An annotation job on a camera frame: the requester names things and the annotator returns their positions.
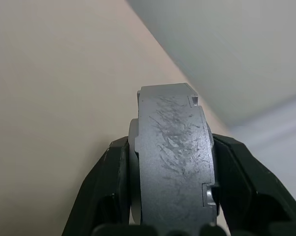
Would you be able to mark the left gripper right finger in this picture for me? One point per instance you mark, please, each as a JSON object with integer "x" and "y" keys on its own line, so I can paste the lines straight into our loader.
{"x": 250, "y": 186}

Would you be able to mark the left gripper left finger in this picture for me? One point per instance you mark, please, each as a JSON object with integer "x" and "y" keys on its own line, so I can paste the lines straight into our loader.
{"x": 101, "y": 186}

